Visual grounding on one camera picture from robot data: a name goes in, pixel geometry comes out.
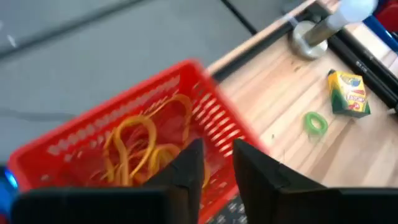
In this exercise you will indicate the table lamp with white bulb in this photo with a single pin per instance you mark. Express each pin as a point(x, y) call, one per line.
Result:
point(314, 34)

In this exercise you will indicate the red plastic basket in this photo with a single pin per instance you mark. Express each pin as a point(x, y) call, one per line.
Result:
point(186, 71)

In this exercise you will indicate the black table frame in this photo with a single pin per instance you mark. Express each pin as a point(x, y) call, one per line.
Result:
point(248, 56)

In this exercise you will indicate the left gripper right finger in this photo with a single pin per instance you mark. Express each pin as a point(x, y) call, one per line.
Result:
point(295, 205)

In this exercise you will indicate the blue plastic basket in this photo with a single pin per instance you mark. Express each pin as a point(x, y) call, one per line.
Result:
point(6, 193)

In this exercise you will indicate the blue floor bin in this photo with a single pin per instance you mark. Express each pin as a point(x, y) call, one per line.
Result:
point(381, 31)

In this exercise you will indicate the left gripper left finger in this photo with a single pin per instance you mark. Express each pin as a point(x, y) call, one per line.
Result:
point(124, 205)

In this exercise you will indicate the black perforated metal riser shelf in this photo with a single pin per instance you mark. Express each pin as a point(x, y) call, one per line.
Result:
point(230, 214)

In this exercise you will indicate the orange rubber band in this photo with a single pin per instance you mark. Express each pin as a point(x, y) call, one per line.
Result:
point(183, 102)
point(133, 119)

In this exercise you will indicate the Crayola crayon box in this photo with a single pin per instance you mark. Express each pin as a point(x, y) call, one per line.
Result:
point(348, 93)

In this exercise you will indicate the yellow rubber band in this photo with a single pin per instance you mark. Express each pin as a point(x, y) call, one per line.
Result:
point(161, 152)

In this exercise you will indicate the red object in bin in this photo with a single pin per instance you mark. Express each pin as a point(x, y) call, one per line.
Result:
point(388, 12)

